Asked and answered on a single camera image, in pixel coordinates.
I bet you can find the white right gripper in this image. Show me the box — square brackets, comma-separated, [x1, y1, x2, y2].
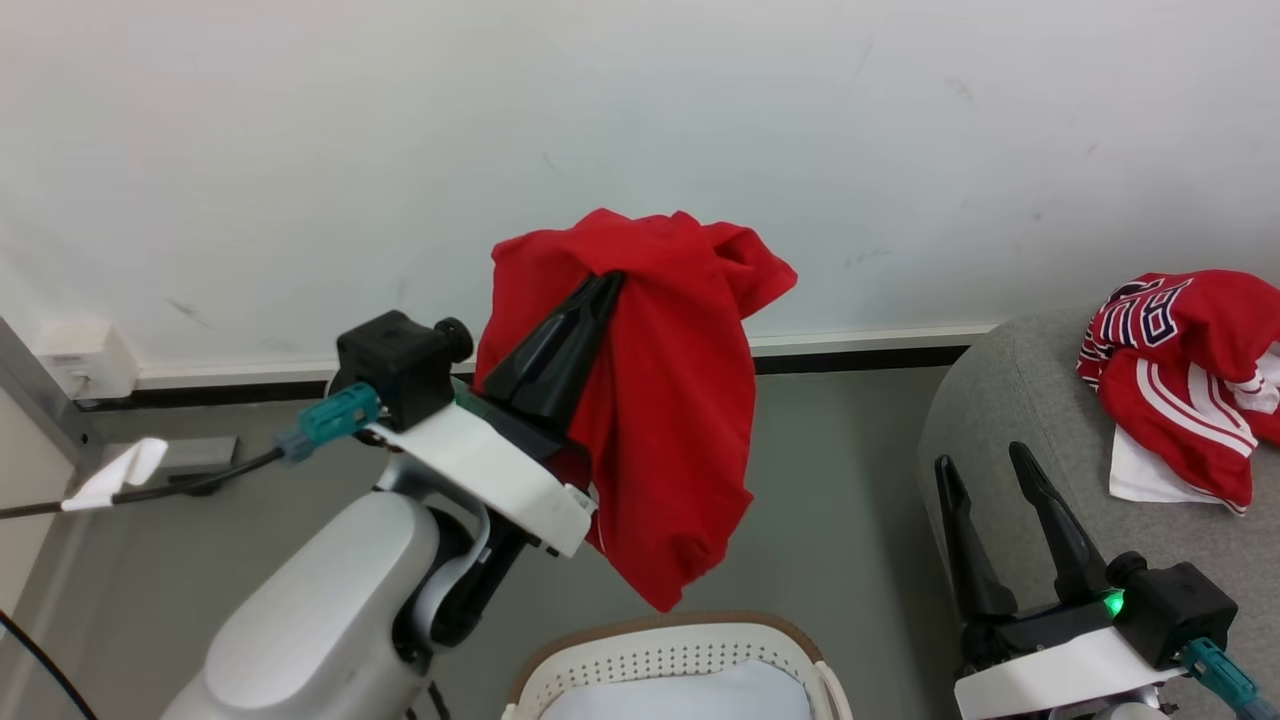
[934, 441, 1193, 720]

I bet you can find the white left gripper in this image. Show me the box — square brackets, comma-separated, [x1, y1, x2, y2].
[372, 272, 629, 559]

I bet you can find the plain red shirt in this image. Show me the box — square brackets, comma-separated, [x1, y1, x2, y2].
[471, 207, 800, 614]

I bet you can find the red jersey with lettering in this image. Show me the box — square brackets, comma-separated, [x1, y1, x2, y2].
[1076, 268, 1280, 517]

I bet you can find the grey fabric sofa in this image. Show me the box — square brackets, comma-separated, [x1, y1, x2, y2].
[916, 304, 1280, 720]

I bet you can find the white and black baseboard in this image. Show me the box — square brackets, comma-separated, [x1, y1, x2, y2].
[75, 322, 998, 413]

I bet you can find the white laundry basket brown rim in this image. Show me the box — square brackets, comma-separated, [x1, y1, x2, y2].
[500, 611, 855, 720]

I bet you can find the grey metal foot plate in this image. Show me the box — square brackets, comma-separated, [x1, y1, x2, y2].
[148, 435, 240, 477]

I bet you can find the teal left cable connector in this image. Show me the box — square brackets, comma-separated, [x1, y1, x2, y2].
[277, 384, 382, 463]

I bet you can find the teal cable connector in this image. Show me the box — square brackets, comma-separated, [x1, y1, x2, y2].
[277, 384, 382, 463]
[1179, 637, 1269, 717]

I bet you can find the teal right cable connector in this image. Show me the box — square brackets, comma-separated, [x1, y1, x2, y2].
[1179, 637, 1269, 717]

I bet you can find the black left camera cable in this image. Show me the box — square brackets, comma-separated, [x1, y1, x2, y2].
[0, 448, 287, 522]

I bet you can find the white cable tag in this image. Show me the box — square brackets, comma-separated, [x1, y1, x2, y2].
[61, 437, 170, 514]

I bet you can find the white wall socket box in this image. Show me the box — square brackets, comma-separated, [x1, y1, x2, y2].
[34, 321, 139, 402]

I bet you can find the grey metal frame post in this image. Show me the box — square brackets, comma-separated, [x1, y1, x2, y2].
[0, 317, 104, 471]

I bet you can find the thin black cable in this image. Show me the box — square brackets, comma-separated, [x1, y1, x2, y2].
[0, 608, 99, 720]

